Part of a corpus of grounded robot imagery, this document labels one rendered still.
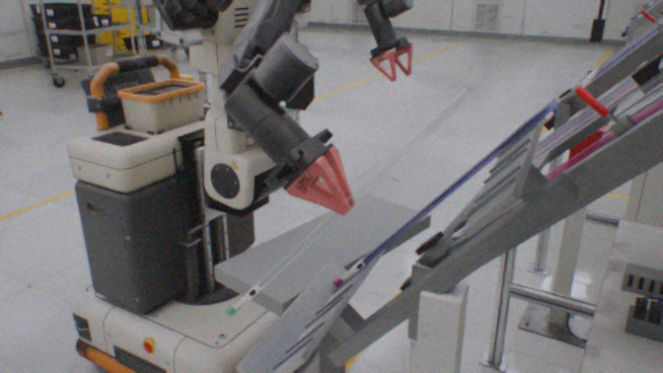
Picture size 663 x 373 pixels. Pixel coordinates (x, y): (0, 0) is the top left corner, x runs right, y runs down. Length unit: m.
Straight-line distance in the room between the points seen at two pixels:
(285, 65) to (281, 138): 0.09
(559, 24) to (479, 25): 1.26
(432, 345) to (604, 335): 0.45
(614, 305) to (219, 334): 1.03
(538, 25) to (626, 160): 9.04
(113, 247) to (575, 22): 8.80
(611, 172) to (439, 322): 0.35
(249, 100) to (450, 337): 0.44
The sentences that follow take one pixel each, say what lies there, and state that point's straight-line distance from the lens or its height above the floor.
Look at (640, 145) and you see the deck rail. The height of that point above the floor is 1.03.
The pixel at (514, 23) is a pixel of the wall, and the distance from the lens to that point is 10.04.
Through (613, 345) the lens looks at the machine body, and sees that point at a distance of 1.21.
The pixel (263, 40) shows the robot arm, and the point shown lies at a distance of 0.79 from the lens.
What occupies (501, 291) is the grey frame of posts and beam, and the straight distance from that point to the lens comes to 1.93.
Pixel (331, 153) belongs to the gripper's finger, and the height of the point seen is 1.06.
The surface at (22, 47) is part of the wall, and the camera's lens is 8.18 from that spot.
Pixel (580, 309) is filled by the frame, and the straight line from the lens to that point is 1.89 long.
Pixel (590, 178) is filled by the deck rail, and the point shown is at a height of 0.97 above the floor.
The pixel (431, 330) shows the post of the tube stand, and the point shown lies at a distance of 0.86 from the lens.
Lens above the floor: 1.29
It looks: 22 degrees down
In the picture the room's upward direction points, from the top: straight up
